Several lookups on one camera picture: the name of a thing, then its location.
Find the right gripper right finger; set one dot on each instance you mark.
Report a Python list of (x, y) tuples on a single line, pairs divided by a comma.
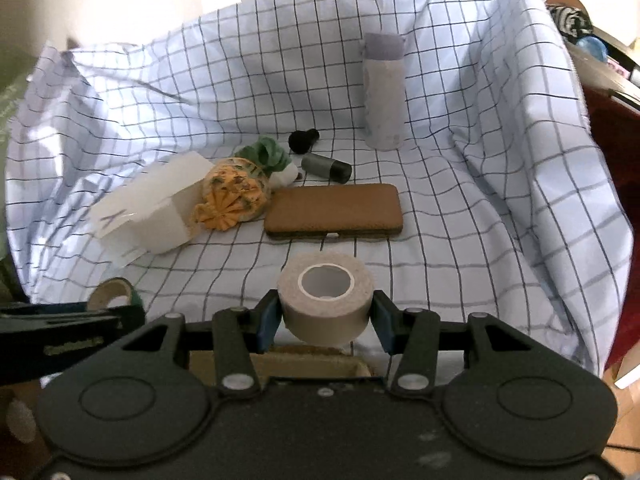
[(412, 334)]

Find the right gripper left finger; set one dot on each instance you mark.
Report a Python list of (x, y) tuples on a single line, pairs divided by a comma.
[(239, 332)]

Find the green tape roll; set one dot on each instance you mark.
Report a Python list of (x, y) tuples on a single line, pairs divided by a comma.
[(115, 292)]

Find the beige tape roll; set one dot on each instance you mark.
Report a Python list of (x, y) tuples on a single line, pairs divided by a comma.
[(326, 297)]

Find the black dropper cap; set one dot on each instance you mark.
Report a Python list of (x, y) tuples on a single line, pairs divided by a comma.
[(301, 141)]

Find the woven lined basket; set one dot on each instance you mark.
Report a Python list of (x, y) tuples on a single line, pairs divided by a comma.
[(298, 362)]

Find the brown leather case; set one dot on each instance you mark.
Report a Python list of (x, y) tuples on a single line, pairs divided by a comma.
[(344, 209)]

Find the orange crochet flower pouch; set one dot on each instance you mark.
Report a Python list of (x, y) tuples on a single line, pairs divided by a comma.
[(235, 190)]

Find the white cardboard box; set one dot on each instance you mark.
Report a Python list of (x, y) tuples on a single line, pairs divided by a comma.
[(153, 212)]

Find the grey black cylinder bottle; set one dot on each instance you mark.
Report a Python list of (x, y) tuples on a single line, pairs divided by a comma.
[(327, 168)]

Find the green fabric scrunchie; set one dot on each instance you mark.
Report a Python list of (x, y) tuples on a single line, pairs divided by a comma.
[(267, 154)]

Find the blue checkered cloth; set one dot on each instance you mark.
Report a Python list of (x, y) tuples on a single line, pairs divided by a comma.
[(508, 204)]

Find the purple lidded water bottle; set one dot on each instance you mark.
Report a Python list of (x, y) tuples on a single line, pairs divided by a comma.
[(384, 99)]

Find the dark red cloth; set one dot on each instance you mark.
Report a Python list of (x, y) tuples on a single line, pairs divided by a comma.
[(615, 128)]

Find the cluttered side shelf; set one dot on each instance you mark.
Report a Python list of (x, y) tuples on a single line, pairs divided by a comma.
[(603, 63)]

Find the black white striped fabric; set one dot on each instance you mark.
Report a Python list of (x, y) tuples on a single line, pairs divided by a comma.
[(572, 22)]

